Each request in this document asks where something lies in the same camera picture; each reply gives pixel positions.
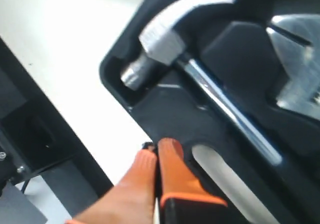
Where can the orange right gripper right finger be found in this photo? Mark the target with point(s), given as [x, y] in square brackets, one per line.
[183, 199]

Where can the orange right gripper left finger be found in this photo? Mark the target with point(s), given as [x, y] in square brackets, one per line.
[131, 201]

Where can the adjustable wrench black handle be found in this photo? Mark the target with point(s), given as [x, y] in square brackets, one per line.
[296, 41]

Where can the black plastic tool case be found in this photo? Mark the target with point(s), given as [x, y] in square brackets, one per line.
[233, 46]

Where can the steel claw hammer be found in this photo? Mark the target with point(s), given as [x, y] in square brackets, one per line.
[160, 43]

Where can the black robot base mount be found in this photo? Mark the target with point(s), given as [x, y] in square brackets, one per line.
[38, 142]

